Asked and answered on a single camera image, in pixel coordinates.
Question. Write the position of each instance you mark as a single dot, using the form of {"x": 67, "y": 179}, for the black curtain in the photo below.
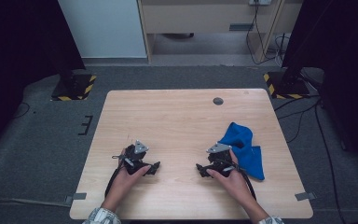
{"x": 18, "y": 46}
{"x": 345, "y": 46}

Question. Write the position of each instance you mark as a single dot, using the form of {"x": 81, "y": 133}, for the white cabinet panel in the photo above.
{"x": 102, "y": 28}

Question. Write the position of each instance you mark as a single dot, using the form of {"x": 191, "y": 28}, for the blue towel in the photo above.
{"x": 247, "y": 155}

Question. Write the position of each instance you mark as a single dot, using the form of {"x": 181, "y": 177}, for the light wooden desk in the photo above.
{"x": 199, "y": 17}

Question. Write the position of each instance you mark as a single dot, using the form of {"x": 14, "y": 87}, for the person's left hand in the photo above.
{"x": 121, "y": 183}

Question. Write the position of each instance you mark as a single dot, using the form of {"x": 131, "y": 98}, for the grey tape strip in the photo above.
{"x": 305, "y": 196}
{"x": 76, "y": 197}

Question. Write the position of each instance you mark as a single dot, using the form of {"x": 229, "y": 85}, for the person's right hand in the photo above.
{"x": 236, "y": 185}

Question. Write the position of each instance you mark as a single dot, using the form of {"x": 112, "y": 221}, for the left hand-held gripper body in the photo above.
{"x": 133, "y": 158}

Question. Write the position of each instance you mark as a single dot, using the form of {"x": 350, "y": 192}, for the grey round table grommet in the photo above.
{"x": 218, "y": 101}

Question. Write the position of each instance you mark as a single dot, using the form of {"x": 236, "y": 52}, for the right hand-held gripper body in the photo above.
{"x": 220, "y": 158}

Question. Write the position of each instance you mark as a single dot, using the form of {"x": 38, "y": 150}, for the black striped stand base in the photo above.
{"x": 287, "y": 88}
{"x": 74, "y": 88}

